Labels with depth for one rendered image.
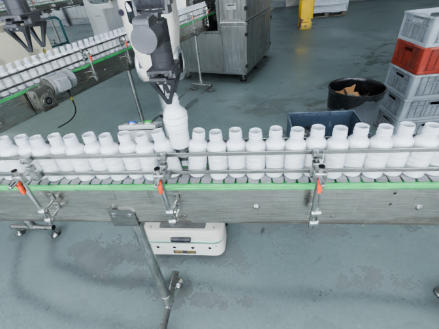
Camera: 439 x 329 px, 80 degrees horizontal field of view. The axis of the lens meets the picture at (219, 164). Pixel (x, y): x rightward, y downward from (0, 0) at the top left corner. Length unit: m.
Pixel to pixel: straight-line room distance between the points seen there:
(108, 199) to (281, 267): 1.20
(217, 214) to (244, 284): 0.90
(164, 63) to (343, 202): 0.66
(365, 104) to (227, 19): 2.62
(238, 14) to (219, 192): 3.68
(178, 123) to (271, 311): 1.24
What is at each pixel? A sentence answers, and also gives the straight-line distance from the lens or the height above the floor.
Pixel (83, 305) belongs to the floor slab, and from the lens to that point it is 1.96.
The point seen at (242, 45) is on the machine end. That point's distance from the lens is 4.40.
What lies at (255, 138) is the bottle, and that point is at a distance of 0.77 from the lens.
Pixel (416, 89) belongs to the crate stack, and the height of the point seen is 0.54.
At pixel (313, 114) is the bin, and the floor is 0.94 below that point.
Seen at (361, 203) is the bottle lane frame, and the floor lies 0.92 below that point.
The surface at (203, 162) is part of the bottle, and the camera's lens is 0.83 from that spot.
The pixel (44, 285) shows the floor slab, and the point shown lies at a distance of 2.19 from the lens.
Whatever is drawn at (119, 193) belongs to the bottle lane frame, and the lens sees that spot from 0.96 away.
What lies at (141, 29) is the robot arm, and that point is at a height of 1.46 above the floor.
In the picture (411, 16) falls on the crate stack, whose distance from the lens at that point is 3.05.
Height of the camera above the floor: 1.55
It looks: 37 degrees down
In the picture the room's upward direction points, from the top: 6 degrees counter-clockwise
